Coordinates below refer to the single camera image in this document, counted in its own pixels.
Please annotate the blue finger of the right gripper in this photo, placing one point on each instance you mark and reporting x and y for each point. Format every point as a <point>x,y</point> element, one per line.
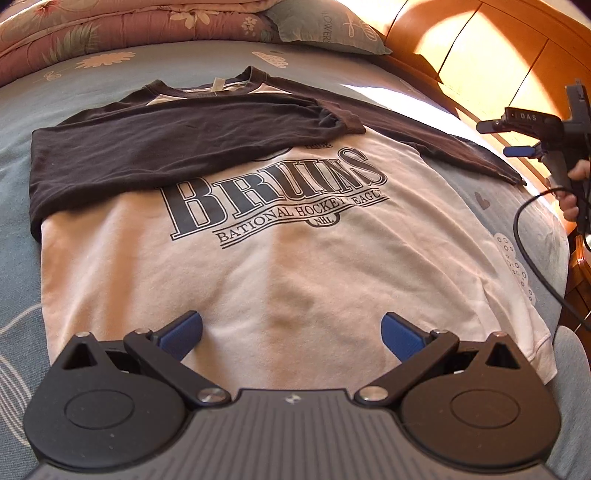
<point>491,126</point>
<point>523,151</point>

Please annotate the person's right hand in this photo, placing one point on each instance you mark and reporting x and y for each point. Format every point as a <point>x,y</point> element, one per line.
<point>568,203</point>

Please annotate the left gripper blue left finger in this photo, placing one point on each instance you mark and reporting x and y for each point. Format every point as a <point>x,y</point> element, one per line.
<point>160,354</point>

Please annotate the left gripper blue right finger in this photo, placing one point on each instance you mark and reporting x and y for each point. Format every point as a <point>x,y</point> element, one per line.
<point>423,355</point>

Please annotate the blue-green flower pillow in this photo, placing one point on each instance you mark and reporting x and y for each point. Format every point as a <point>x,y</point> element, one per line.
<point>327,25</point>

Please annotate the black and cream raglan sweatshirt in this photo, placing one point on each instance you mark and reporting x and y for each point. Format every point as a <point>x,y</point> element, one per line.
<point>290,218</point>

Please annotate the blue floral bed sheet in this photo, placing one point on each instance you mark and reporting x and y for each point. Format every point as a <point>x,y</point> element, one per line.
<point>91,413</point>

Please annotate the pink floral folded quilt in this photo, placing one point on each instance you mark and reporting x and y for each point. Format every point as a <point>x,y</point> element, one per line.
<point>39,34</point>

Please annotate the wooden headboard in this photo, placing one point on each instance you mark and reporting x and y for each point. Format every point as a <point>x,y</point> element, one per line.
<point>487,55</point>

